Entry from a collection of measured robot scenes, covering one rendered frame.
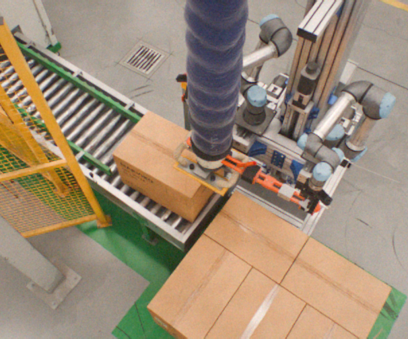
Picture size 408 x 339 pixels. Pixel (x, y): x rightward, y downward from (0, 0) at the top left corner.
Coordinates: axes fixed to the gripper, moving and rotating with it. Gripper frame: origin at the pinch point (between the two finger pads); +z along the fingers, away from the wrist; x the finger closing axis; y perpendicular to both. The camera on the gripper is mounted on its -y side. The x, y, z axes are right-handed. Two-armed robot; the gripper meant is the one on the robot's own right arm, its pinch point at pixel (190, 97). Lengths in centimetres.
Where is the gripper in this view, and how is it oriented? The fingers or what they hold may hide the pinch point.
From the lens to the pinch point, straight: 264.1
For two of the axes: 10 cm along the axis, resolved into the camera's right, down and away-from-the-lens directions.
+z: -0.1, 4.9, 8.7
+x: 5.3, -7.4, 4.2
